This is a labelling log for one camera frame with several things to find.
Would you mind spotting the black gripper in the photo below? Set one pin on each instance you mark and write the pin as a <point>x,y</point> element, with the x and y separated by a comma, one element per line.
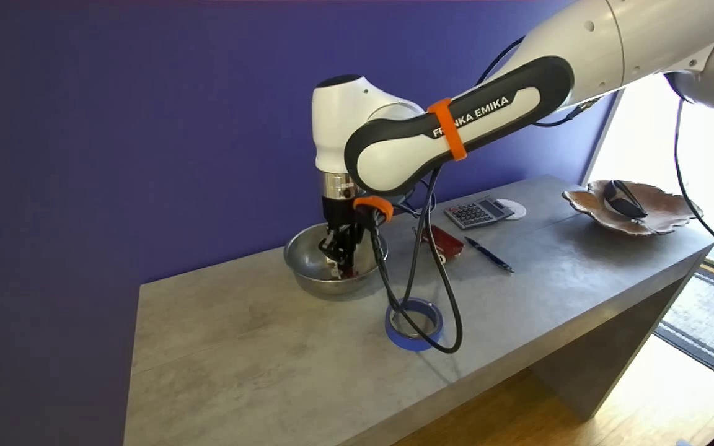
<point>341,200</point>

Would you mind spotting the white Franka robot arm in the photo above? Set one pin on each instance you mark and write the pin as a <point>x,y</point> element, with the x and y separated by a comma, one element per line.
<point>472,108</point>

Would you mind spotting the metal bowl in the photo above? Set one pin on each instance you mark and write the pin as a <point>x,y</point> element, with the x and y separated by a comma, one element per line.
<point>322,287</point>

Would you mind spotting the blue tape roll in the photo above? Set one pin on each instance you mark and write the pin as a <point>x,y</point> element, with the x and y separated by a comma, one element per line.
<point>402,340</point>

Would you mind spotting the grey calculator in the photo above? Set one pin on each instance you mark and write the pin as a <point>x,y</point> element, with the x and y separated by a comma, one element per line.
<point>476,214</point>

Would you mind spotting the blue pen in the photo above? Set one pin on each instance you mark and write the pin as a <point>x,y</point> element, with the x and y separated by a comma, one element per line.
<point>490,255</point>

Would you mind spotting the white round disc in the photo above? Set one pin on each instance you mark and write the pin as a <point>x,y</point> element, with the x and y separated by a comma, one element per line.
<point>519,210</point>

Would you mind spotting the black sunglasses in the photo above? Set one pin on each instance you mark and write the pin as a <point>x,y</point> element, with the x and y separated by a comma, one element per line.
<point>622,201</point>

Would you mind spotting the dark bordered rug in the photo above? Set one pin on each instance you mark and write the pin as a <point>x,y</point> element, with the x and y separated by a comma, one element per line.
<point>711,324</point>

